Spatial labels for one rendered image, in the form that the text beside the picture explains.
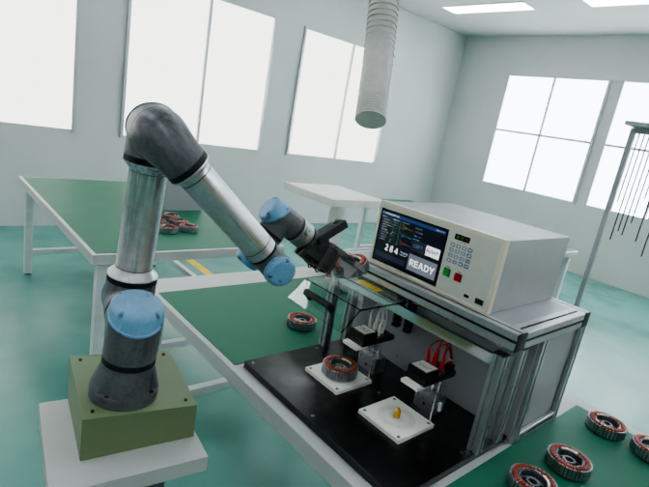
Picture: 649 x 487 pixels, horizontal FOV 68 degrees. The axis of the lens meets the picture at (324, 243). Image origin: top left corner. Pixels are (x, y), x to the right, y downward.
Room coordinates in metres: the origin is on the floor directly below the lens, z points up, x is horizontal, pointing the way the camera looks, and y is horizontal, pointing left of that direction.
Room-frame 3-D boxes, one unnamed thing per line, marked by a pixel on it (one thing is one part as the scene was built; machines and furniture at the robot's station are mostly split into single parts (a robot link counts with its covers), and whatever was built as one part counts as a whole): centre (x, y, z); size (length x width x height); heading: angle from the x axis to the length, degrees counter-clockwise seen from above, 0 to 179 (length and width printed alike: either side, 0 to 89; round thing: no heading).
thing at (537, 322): (1.49, -0.43, 1.09); 0.68 x 0.44 x 0.05; 43
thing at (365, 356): (1.46, -0.22, 0.80); 0.07 x 0.05 x 0.06; 43
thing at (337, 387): (1.36, -0.12, 0.78); 0.15 x 0.15 x 0.01; 43
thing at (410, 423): (1.18, -0.28, 0.78); 0.15 x 0.15 x 0.01; 43
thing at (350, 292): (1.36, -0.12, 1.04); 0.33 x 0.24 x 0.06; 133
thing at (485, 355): (1.34, -0.27, 1.03); 0.62 x 0.01 x 0.03; 43
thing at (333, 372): (1.36, -0.12, 0.80); 0.11 x 0.11 x 0.04
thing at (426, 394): (1.28, -0.39, 0.80); 0.07 x 0.05 x 0.06; 43
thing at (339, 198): (2.33, -0.01, 0.98); 0.37 x 0.35 x 0.46; 43
